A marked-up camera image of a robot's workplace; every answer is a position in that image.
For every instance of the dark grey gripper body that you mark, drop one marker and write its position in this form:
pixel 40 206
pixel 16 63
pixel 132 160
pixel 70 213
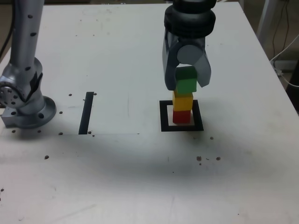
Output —
pixel 192 40

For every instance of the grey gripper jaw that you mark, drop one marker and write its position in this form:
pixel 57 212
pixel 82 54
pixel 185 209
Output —
pixel 189 54
pixel 168 67

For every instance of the green cube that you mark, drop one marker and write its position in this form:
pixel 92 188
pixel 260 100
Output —
pixel 187 81

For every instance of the yellow cube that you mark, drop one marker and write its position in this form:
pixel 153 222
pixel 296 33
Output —
pixel 182 102

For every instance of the red cube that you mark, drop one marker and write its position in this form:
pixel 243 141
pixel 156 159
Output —
pixel 181 117

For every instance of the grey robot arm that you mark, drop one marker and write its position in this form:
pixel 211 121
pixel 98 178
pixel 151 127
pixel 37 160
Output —
pixel 23 46

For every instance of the black tape square outline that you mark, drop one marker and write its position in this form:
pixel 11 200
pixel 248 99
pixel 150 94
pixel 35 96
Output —
pixel 182 128

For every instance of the black tape strip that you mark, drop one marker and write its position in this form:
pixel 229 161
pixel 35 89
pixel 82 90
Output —
pixel 86 114

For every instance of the white metal frame leg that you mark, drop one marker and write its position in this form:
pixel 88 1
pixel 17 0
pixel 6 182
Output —
pixel 264 18

